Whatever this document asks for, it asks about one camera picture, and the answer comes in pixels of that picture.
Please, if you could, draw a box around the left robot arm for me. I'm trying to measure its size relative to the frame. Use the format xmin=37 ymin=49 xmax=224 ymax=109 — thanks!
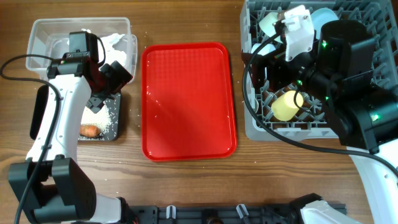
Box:
xmin=8 ymin=31 xmax=134 ymax=223

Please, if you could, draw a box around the light green bowl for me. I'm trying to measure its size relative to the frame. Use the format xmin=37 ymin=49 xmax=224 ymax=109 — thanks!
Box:
xmin=259 ymin=12 xmax=284 ymax=37

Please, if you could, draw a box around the white napkin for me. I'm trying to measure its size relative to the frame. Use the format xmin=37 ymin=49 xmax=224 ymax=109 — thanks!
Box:
xmin=97 ymin=32 xmax=128 ymax=68

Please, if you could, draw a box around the white rice pile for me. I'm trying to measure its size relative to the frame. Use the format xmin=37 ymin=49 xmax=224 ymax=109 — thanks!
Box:
xmin=78 ymin=101 xmax=120 ymax=141

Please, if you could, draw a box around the light blue plate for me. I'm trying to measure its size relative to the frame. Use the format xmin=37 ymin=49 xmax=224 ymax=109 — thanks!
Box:
xmin=311 ymin=8 xmax=338 ymax=40

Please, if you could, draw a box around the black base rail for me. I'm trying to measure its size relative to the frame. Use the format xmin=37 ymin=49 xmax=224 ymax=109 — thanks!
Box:
xmin=127 ymin=204 xmax=304 ymax=224

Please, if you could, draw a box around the black waste tray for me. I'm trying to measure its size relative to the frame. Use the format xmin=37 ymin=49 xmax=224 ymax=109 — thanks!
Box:
xmin=30 ymin=86 xmax=122 ymax=140

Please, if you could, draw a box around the orange carrot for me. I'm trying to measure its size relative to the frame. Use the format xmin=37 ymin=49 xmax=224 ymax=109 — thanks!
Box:
xmin=80 ymin=125 xmax=101 ymax=138

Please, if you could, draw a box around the clear plastic bin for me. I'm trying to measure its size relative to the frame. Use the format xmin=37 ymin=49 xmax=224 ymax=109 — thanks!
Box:
xmin=27 ymin=17 xmax=138 ymax=75

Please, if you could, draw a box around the red serving tray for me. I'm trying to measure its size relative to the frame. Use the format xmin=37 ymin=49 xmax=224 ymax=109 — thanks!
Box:
xmin=141 ymin=42 xmax=237 ymax=162

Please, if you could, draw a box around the grey dishwasher rack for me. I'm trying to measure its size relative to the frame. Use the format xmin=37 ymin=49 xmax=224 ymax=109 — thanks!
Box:
xmin=240 ymin=0 xmax=397 ymax=141

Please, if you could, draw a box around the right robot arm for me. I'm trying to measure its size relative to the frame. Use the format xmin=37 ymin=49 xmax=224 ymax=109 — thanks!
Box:
xmin=244 ymin=20 xmax=397 ymax=223

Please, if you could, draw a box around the yellow plastic cup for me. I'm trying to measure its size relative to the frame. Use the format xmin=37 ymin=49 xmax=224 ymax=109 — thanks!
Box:
xmin=271 ymin=90 xmax=304 ymax=121

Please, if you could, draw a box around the light blue bowl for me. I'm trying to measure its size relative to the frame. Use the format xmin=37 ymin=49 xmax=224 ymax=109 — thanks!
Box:
xmin=251 ymin=44 xmax=275 ymax=56

